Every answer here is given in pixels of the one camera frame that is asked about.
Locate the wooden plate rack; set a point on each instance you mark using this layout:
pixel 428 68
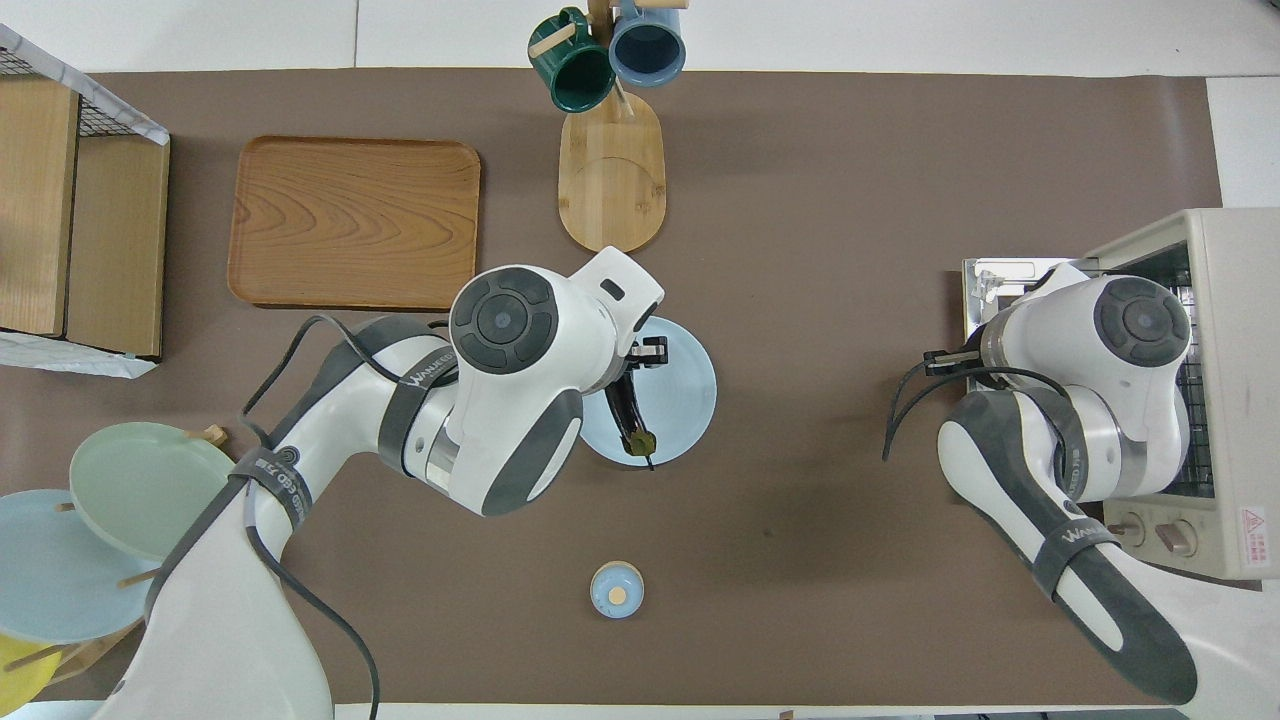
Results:
pixel 210 434

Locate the beige toaster oven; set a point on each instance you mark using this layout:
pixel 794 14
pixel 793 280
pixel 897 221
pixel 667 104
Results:
pixel 1240 380

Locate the yellow racked plate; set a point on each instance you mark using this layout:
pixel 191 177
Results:
pixel 20 680

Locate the wooden mug tree stand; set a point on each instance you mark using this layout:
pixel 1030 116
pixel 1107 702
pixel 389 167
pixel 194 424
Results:
pixel 612 190

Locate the brown wooden tray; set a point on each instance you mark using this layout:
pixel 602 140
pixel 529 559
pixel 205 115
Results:
pixel 350 220

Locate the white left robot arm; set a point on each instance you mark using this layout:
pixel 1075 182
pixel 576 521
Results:
pixel 500 400

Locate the small blue dome bell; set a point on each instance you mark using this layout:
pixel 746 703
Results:
pixel 617 590

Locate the dark green ceramic mug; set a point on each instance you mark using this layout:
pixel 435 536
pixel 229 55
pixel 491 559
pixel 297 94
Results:
pixel 575 70

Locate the dark purple eggplant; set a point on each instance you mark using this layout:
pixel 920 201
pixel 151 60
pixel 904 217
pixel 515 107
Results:
pixel 628 415

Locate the pale green racked plate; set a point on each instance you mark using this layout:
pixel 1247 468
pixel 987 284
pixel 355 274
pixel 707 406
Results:
pixel 140 490

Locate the light blue racked plate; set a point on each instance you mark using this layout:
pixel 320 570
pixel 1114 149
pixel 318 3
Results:
pixel 60 590

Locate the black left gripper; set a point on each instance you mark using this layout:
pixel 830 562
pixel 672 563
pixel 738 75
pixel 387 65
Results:
pixel 650 352

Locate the brown table mat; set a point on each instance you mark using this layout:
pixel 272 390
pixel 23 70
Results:
pixel 850 150

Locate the blue ceramic mug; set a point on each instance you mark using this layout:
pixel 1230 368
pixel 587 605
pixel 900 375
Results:
pixel 648 50

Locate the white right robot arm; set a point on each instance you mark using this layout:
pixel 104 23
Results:
pixel 1130 330

